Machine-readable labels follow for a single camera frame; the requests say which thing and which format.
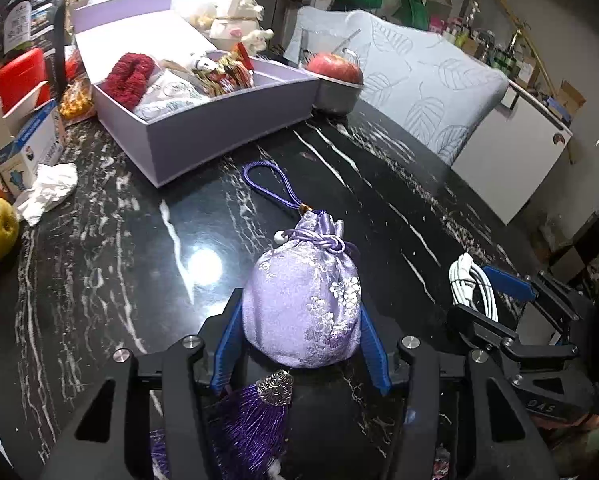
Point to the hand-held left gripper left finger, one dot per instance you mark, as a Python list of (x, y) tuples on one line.
[(227, 355)]

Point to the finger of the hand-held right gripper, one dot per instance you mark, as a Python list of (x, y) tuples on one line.
[(484, 332), (509, 282)]

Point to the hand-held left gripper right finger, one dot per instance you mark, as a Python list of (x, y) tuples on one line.
[(377, 355)]

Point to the purple tasselled sachet pouch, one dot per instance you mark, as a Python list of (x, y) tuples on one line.
[(299, 300)]

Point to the purple gift box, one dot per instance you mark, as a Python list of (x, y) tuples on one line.
[(219, 120)]

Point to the white line-drawing packet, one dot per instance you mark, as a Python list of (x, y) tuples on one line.
[(172, 95)]

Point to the gold brown snack packet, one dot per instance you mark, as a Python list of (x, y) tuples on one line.
[(224, 82)]

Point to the red fluffy scrunchie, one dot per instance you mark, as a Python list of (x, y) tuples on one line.
[(129, 77)]

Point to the white blue snack packet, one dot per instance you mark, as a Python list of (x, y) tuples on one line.
[(202, 61)]

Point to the orange red candy wrapper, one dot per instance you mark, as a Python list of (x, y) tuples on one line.
[(242, 55)]

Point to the white cabinet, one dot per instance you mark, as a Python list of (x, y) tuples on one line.
[(514, 160)]

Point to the cardboard box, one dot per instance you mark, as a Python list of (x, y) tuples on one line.
[(570, 100)]

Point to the row of bottles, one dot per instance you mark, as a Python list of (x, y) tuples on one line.
[(479, 45)]

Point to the crumpled white tissue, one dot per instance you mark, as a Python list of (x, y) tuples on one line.
[(49, 190)]

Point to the metal bowl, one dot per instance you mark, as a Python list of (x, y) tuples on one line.
[(337, 97)]

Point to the bamboo pole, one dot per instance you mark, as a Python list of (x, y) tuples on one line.
[(514, 25)]

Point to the red apple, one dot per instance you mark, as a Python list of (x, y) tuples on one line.
[(334, 67)]

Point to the blue white carton box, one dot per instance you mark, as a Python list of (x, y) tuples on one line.
[(29, 145)]

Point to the black stirring stick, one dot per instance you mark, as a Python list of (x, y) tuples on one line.
[(349, 40)]

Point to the yellow waffle snack bag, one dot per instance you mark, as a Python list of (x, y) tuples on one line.
[(76, 100)]

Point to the glass mug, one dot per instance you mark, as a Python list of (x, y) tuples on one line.
[(319, 42)]

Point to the white plush toy charm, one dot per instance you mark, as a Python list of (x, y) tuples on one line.
[(257, 39)]

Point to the red snack packet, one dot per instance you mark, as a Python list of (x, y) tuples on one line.
[(75, 67)]

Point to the red plastic container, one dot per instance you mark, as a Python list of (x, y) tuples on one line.
[(24, 77)]

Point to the clear plastic bag of snacks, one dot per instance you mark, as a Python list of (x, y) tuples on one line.
[(199, 7)]

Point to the black standing pouch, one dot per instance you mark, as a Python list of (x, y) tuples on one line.
[(29, 20)]

